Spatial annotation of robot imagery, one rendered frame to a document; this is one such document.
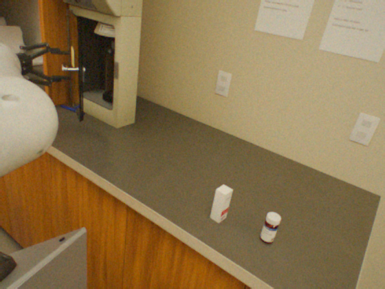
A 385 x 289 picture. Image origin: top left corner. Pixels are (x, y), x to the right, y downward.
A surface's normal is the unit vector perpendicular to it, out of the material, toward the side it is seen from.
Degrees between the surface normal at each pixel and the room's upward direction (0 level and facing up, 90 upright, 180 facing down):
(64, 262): 90
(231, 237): 0
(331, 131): 90
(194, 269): 90
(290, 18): 90
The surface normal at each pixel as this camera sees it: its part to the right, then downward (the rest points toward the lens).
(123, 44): 0.80, 0.37
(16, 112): 0.60, -0.07
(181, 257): -0.58, 0.29
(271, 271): 0.14, -0.88
